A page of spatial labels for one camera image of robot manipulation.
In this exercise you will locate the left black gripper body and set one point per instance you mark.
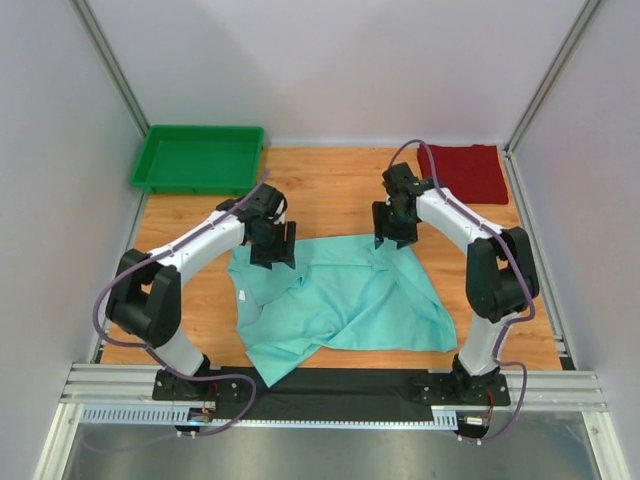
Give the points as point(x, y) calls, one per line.
point(273, 238)

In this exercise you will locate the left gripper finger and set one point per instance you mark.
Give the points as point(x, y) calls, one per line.
point(262, 256)
point(288, 252)

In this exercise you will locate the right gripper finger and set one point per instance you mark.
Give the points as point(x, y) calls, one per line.
point(405, 242)
point(379, 211)

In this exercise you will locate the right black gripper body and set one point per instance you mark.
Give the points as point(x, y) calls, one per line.
point(397, 225)

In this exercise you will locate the teal t shirt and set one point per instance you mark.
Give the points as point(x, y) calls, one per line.
point(343, 293)

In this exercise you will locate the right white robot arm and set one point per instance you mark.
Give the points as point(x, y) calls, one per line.
point(501, 280)

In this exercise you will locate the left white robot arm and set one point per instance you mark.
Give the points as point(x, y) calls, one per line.
point(145, 297)

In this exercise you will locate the folded dark red t shirt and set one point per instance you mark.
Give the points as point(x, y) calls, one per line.
point(472, 173)

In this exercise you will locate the green plastic tray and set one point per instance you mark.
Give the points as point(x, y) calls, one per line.
point(199, 160)

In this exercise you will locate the black base mat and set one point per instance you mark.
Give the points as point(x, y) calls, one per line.
point(340, 394)

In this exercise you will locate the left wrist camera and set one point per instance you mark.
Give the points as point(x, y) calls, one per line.
point(269, 203)

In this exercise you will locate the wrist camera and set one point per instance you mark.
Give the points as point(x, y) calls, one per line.
point(399, 179)
point(269, 203)

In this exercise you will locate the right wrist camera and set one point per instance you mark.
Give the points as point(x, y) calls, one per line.
point(399, 179)

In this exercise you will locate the right aluminium frame post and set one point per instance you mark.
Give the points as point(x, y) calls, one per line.
point(587, 13)

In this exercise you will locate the aluminium frame post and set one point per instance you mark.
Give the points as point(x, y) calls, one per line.
point(101, 44)
point(587, 13)

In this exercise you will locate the aluminium front rail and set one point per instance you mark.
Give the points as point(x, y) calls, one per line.
point(105, 383)

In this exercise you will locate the left aluminium frame post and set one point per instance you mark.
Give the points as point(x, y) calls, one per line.
point(101, 44)

